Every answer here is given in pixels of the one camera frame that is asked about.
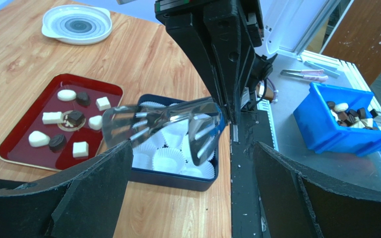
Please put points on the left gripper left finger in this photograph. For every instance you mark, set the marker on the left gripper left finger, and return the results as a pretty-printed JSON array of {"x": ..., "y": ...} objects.
[{"x": 83, "y": 201}]

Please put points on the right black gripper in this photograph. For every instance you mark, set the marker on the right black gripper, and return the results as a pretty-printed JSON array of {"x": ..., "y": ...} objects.
[{"x": 222, "y": 62}]

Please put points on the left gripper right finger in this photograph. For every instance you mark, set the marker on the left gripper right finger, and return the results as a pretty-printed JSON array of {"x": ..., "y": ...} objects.
[{"x": 301, "y": 202}]

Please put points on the metal serving tongs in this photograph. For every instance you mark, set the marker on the metal serving tongs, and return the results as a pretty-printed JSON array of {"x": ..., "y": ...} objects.
[{"x": 202, "y": 120}]

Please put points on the white square chocolate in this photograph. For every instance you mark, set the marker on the white square chocolate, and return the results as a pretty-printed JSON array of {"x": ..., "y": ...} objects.
[
  {"x": 80, "y": 149},
  {"x": 103, "y": 103}
]

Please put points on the dark round chocolate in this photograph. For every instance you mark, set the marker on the dark round chocolate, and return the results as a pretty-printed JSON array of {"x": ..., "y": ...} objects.
[{"x": 57, "y": 143}]

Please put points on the white teardrop chocolate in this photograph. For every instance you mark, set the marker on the white teardrop chocolate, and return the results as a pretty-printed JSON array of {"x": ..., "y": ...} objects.
[{"x": 38, "y": 139}]

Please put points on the white rounded chocolate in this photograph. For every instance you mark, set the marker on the white rounded chocolate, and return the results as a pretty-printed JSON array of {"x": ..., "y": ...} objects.
[{"x": 95, "y": 122}]

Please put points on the dark square chocolate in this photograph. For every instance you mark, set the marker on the dark square chocolate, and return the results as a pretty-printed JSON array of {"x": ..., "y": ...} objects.
[{"x": 76, "y": 118}]

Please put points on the white bar chocolate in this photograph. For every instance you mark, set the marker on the white bar chocolate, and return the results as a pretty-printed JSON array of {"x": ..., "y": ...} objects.
[{"x": 52, "y": 117}]

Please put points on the dark leaf chocolate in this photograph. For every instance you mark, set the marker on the dark leaf chocolate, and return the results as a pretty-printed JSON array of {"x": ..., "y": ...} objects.
[{"x": 83, "y": 99}]

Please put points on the white oval chocolate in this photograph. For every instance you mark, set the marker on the white oval chocolate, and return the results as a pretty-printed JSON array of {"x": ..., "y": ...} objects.
[{"x": 66, "y": 95}]

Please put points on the blue plastic bin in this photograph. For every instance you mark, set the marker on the blue plastic bin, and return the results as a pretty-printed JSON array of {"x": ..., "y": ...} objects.
[{"x": 337, "y": 119}]

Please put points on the red lacquer tray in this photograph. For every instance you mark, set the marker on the red lacquer tray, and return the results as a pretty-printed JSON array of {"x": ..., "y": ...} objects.
[{"x": 63, "y": 109}]

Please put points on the navy box with paper cups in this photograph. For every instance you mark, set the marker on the navy box with paper cups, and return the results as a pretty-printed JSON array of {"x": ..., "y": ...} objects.
[{"x": 165, "y": 160}]

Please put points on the white round plate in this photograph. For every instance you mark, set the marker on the white round plate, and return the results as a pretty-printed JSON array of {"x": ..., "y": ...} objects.
[{"x": 77, "y": 24}]

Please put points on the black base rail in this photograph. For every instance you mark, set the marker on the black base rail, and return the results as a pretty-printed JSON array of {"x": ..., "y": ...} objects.
[{"x": 246, "y": 211}]

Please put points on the pink handled tongs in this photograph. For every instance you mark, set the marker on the pink handled tongs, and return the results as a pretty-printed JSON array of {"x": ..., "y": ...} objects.
[{"x": 317, "y": 75}]

